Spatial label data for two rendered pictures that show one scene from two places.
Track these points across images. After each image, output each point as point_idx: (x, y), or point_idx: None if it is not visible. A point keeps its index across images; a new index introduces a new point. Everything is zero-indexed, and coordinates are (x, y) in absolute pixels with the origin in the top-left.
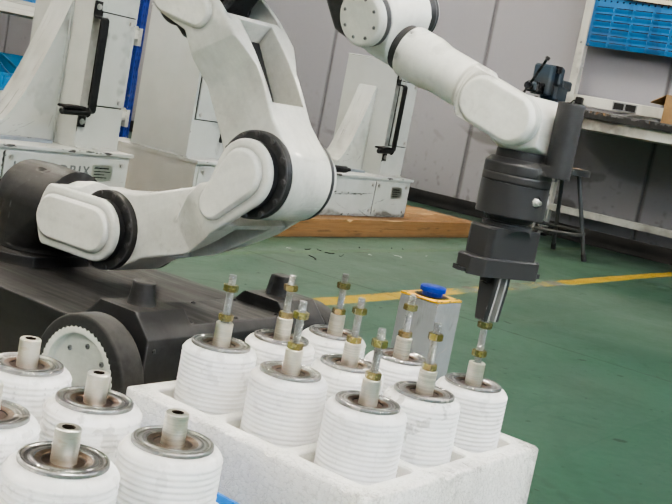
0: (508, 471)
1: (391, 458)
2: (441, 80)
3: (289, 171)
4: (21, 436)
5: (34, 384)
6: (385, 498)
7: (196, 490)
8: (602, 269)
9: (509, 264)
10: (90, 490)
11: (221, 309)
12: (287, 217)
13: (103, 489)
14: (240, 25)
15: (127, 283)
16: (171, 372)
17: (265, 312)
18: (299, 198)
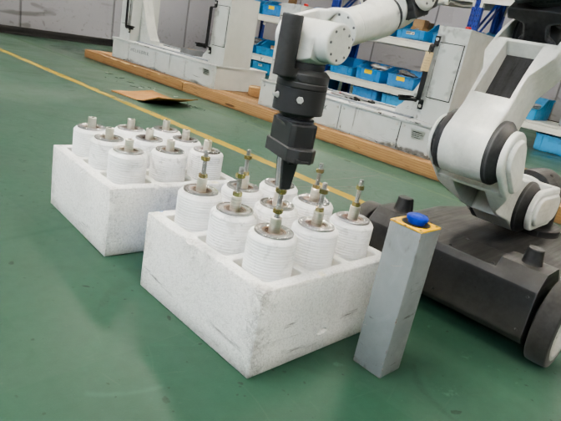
0: (233, 283)
1: (179, 213)
2: None
3: (439, 131)
4: (135, 141)
5: (190, 150)
6: (154, 219)
7: (108, 159)
8: None
9: (275, 142)
10: (91, 139)
11: (467, 245)
12: (457, 171)
13: (93, 141)
14: (501, 43)
15: (514, 241)
16: (382, 246)
17: (492, 260)
18: (449, 154)
